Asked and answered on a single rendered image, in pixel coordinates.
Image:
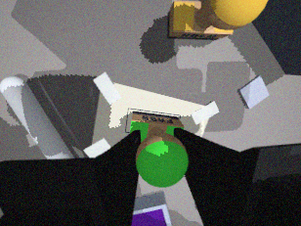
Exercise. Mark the cream paper card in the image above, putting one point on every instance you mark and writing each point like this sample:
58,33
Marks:
117,103

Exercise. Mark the purple ink pad in grey tray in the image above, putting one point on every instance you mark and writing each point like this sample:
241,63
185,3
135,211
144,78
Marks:
151,210

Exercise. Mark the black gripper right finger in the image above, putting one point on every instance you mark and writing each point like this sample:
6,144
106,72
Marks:
225,183

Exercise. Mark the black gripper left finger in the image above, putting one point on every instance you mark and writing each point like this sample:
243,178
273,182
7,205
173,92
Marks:
106,184

